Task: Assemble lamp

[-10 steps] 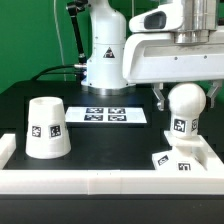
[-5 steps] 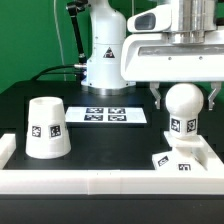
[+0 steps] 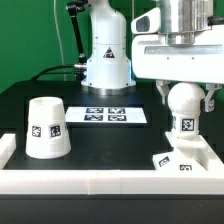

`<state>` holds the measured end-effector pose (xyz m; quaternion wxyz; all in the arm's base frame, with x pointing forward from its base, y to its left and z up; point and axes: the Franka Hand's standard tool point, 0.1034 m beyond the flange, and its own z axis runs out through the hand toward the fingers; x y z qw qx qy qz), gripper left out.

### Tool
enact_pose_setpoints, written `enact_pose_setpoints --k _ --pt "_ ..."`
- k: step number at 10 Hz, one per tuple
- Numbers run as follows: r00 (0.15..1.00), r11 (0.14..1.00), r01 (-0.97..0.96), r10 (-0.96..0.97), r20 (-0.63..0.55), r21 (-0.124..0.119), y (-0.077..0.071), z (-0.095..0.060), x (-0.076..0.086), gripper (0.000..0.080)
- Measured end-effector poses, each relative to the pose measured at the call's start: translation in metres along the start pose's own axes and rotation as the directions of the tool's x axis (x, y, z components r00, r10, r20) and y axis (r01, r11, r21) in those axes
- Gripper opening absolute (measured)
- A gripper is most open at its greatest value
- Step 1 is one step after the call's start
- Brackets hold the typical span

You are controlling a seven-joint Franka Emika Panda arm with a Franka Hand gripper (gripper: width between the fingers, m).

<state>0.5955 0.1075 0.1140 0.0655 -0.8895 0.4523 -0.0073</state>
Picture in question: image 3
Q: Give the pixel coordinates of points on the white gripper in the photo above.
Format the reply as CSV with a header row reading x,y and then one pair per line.
x,y
202,62

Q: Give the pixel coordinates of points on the white lamp bulb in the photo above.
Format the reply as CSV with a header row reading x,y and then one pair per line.
x,y
184,101

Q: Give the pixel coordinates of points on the white lamp base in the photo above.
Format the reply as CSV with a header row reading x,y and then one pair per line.
x,y
188,154

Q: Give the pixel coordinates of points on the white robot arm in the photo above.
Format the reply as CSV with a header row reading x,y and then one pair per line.
x,y
177,40

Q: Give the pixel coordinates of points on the white lamp shade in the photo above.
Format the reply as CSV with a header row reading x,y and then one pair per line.
x,y
47,134

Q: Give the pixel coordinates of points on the white marker sheet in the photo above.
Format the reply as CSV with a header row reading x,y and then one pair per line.
x,y
128,115

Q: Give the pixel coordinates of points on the white U-shaped fence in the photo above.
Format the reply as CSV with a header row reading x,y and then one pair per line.
x,y
89,182

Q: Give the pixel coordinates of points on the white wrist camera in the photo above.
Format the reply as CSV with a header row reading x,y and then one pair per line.
x,y
148,23

